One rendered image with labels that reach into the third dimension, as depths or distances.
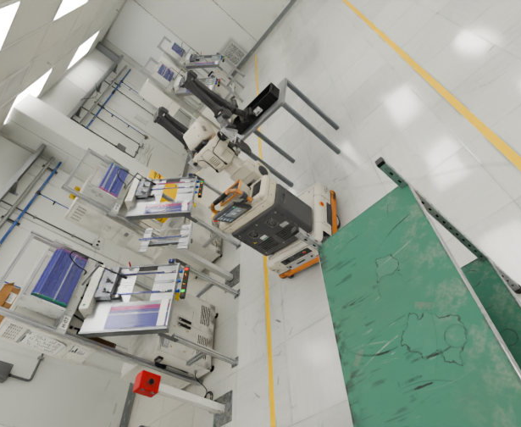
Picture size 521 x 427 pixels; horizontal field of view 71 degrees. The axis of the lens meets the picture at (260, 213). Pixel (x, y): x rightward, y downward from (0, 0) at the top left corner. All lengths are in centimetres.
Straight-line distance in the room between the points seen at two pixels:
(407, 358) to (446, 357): 10
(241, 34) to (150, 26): 221
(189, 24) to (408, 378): 956
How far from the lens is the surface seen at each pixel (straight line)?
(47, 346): 363
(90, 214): 441
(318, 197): 306
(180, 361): 352
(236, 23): 998
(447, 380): 107
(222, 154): 284
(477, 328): 107
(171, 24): 1016
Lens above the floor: 187
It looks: 26 degrees down
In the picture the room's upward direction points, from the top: 56 degrees counter-clockwise
